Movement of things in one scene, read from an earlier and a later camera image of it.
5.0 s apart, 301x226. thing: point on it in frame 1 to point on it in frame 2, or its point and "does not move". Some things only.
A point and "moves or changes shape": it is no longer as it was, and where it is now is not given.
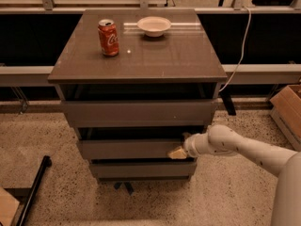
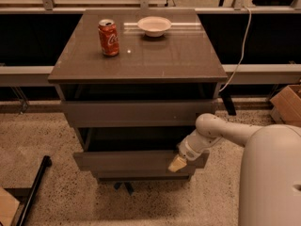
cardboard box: (286, 111) does not move
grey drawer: (127, 149) moves or changes shape
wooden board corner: (8, 206) does not move
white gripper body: (189, 146) does not move
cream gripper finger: (178, 153) to (177, 164)
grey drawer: (139, 113) does not move
